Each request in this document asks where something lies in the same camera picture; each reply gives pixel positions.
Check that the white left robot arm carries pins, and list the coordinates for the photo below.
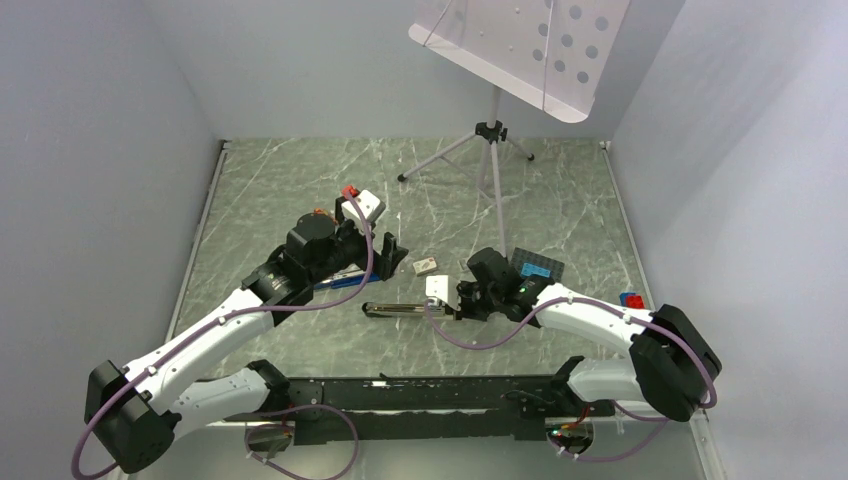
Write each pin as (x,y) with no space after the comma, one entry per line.
(137,411)

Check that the white perforated music stand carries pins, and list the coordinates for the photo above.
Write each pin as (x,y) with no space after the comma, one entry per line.
(549,54)

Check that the blue black stapler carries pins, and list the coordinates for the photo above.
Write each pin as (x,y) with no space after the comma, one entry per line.
(351,277)

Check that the blue lego brick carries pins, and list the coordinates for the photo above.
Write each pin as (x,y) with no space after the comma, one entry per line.
(529,269)

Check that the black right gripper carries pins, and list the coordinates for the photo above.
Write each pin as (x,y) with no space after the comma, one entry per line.
(464,313)

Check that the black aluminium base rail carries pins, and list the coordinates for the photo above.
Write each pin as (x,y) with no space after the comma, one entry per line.
(324,410)

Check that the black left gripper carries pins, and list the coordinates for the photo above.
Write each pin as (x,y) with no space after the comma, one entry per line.
(385,263)

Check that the dark grey lego baseplate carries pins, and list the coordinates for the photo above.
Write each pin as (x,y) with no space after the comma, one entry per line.
(554,267)

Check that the white staple box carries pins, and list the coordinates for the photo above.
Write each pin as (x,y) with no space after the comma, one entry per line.
(425,266)

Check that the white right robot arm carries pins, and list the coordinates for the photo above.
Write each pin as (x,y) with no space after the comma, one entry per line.
(662,359)

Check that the colourful lego toy car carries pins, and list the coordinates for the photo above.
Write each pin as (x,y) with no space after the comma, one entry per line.
(632,300)

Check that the black silver stapler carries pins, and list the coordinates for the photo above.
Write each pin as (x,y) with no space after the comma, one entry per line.
(384,310)

